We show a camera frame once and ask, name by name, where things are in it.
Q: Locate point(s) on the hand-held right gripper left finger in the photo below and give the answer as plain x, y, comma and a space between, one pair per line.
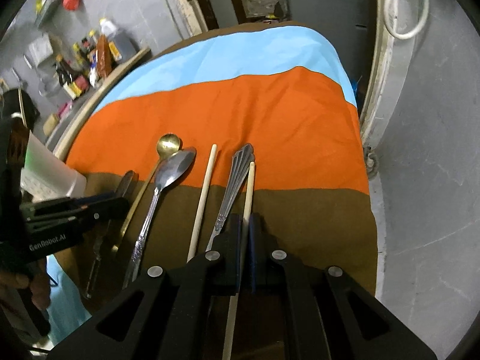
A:
230, 243

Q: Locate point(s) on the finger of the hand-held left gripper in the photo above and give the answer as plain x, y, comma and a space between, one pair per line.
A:
93, 204
63, 223

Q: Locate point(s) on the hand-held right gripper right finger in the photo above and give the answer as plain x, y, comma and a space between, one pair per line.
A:
257, 247

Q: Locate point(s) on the dark utensil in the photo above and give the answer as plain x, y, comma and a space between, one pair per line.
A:
126, 182

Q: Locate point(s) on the white plastic utensil basket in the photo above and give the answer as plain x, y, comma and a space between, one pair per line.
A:
56, 172

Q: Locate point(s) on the wooden chopstick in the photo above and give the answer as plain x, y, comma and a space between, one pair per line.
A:
204, 195
249, 187

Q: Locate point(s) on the silver spoon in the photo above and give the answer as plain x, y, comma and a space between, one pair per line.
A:
174, 170

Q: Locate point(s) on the gold spoon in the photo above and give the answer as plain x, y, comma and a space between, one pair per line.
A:
168, 144

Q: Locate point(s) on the person's left hand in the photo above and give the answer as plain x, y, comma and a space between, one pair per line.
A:
39, 288

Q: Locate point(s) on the yellow sponge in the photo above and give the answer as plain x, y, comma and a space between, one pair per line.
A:
51, 124

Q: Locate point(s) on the pink soap dish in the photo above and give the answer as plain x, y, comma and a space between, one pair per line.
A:
64, 109

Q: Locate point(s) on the row of sauce bottles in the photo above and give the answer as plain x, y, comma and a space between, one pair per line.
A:
79, 80

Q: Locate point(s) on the blue white bag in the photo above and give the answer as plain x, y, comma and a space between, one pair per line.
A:
94, 77

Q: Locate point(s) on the striped multicolour cloth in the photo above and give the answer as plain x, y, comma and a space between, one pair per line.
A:
262, 120

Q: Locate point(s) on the dark pump bottle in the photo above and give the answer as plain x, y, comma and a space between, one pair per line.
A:
63, 71

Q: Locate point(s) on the orange noodle packet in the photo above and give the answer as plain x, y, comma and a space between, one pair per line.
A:
104, 56

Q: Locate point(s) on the dark sauce bottle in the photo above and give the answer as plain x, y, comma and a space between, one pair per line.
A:
88, 52

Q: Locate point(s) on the large vinegar jug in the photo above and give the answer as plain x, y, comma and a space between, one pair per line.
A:
116, 41

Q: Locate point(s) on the grey cabinet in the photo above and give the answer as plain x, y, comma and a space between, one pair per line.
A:
326, 15

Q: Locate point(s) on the small white wall basket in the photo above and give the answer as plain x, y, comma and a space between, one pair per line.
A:
41, 50

